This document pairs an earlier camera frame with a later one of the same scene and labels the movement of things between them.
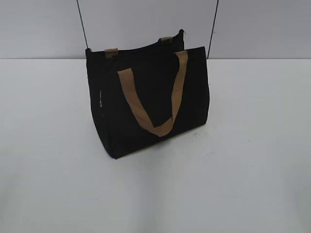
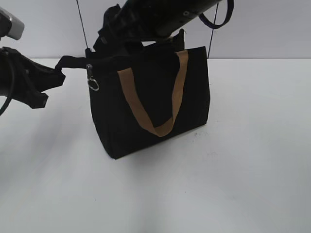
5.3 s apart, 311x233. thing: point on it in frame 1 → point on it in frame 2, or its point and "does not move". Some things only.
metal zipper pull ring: (100, 105) → (93, 83)
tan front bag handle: (163, 128) does not move
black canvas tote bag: (139, 96) does not move
